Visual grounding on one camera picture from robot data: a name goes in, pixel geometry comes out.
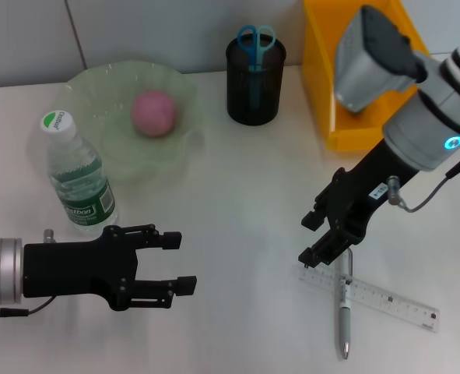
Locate grey retractable pen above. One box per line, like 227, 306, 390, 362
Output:
336, 249, 355, 360

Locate transparent plastic ruler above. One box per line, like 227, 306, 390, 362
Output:
298, 264, 441, 333

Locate pink peach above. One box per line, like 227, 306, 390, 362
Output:
132, 90, 178, 138

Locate clear green-label water bottle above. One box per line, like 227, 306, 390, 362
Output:
39, 110, 120, 235

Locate blue sheathed scissors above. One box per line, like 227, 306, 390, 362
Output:
236, 25, 277, 110

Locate pale green glass fruit plate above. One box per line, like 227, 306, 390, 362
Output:
29, 60, 209, 184

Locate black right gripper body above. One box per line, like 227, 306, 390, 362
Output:
314, 139, 416, 246

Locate black mesh pen holder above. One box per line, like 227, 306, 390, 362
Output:
226, 34, 287, 126

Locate yellow plastic bin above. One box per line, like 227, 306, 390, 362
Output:
302, 0, 431, 153

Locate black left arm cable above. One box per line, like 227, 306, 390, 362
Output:
0, 295, 55, 324

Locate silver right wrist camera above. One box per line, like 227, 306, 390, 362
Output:
333, 5, 429, 116

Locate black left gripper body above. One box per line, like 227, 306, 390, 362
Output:
22, 225, 139, 312

